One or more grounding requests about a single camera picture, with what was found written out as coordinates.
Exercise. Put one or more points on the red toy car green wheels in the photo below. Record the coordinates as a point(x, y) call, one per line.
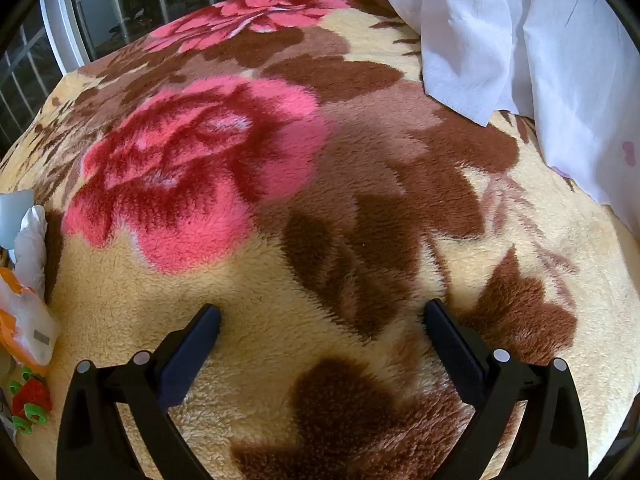
point(31, 400)

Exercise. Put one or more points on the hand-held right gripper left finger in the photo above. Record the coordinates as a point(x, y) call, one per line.
point(192, 355)

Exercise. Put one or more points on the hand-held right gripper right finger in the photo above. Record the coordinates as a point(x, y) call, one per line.
point(457, 355)

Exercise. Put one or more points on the pale blue rounded toy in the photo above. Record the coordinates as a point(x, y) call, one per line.
point(12, 220)

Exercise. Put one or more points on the floral fleece blanket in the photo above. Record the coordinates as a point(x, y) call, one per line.
point(350, 160)

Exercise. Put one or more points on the white window frame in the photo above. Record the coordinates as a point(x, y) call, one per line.
point(62, 25)

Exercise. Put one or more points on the white tissue packet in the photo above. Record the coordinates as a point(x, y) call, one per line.
point(31, 255)

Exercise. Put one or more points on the orange and white wrapper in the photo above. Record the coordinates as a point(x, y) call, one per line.
point(30, 325)

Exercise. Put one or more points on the white cloth with pink dots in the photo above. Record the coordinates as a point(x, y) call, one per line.
point(475, 35)

